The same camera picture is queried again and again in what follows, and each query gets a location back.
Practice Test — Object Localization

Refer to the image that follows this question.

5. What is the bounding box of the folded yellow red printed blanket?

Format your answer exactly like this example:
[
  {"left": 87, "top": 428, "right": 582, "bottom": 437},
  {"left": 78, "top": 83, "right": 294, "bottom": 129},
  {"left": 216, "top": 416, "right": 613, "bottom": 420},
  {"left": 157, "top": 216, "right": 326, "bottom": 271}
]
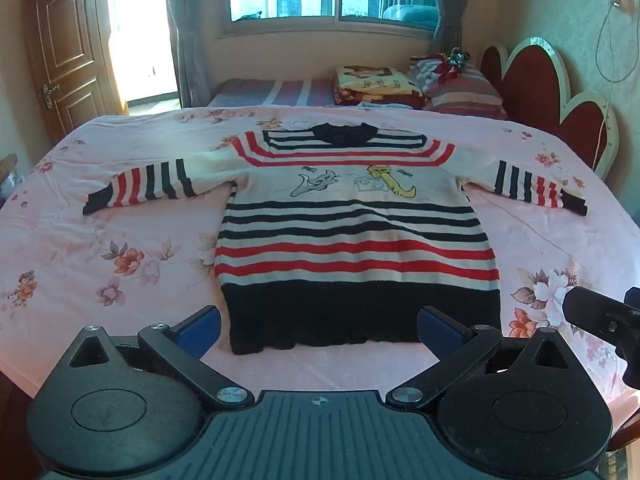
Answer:
[{"left": 332, "top": 64, "right": 427, "bottom": 109}]

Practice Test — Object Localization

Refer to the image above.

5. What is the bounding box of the striped knit sweater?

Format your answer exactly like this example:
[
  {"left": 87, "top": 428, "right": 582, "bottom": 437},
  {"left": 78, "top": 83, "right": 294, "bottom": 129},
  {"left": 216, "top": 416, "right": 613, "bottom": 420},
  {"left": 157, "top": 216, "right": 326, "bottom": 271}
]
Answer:
[{"left": 82, "top": 122, "right": 589, "bottom": 356}]

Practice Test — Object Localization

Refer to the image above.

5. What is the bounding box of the striped pillow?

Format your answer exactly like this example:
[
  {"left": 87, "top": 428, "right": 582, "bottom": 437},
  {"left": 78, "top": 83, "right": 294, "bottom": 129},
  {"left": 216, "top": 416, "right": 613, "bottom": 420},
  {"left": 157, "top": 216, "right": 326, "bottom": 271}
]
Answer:
[{"left": 406, "top": 55, "right": 507, "bottom": 117}]

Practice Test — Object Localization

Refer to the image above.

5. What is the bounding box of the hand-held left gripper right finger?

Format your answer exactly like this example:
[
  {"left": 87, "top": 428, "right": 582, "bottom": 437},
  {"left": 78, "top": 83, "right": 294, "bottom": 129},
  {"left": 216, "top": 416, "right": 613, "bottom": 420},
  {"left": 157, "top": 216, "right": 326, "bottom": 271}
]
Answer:
[{"left": 386, "top": 305, "right": 577, "bottom": 409}]

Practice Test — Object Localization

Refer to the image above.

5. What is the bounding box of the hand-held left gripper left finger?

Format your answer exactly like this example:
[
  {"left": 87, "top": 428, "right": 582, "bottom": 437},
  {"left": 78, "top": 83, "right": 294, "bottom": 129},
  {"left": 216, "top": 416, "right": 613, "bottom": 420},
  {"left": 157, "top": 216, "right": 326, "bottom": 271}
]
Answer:
[{"left": 67, "top": 304, "right": 257, "bottom": 409}]

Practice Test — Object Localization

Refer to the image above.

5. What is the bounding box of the grey curtain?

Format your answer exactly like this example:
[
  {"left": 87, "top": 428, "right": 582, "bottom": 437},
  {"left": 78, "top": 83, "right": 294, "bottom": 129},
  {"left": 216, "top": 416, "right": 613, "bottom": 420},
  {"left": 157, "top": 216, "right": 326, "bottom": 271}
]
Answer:
[
  {"left": 165, "top": 0, "right": 232, "bottom": 109},
  {"left": 432, "top": 0, "right": 497, "bottom": 62}
]

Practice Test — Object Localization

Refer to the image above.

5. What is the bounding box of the white charger cable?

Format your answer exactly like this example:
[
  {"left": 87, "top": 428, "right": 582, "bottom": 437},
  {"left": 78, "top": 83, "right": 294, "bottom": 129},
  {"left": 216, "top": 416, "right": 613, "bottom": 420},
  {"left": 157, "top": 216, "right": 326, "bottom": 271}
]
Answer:
[{"left": 594, "top": 0, "right": 632, "bottom": 161}]

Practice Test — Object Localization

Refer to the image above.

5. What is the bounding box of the brown wooden door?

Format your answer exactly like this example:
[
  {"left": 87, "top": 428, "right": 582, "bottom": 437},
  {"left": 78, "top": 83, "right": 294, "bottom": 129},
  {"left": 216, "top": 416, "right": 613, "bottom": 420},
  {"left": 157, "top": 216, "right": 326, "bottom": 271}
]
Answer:
[{"left": 22, "top": 0, "right": 124, "bottom": 142}]

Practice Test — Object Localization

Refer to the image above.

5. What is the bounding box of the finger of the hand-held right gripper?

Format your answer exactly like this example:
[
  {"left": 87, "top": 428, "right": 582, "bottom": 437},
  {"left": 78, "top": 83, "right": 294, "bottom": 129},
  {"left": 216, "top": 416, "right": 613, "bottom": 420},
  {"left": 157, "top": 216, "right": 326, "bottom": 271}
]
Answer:
[{"left": 561, "top": 286, "right": 640, "bottom": 347}]

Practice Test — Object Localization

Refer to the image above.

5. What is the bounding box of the shiny ribbon bow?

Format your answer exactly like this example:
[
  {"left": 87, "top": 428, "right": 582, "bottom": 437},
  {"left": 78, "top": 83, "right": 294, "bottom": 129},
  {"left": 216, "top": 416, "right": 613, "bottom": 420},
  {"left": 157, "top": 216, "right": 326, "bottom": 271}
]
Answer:
[{"left": 434, "top": 47, "right": 474, "bottom": 82}]

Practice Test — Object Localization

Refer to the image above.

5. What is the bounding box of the pink floral bed sheet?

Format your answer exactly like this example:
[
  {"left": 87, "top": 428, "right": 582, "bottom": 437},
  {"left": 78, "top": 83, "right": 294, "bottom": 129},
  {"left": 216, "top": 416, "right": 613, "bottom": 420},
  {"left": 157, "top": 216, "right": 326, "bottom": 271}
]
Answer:
[{"left": 0, "top": 105, "right": 640, "bottom": 413}]

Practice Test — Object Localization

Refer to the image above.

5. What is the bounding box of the light blue cloth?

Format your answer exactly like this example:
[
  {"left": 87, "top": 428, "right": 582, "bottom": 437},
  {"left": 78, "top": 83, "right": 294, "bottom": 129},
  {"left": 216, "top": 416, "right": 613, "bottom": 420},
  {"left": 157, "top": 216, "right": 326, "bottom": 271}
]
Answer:
[{"left": 325, "top": 101, "right": 417, "bottom": 112}]

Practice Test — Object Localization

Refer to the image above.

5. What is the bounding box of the red scalloped headboard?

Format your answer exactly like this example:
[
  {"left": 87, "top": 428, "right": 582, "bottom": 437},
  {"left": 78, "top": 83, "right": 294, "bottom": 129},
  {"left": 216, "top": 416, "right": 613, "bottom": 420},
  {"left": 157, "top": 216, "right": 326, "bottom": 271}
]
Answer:
[{"left": 479, "top": 36, "right": 621, "bottom": 182}]

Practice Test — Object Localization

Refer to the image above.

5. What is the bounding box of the purple striped mattress sheet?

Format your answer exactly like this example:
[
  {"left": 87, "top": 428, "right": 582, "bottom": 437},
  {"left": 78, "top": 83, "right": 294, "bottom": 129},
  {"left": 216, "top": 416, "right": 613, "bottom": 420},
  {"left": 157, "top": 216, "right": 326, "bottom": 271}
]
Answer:
[{"left": 207, "top": 78, "right": 336, "bottom": 109}]

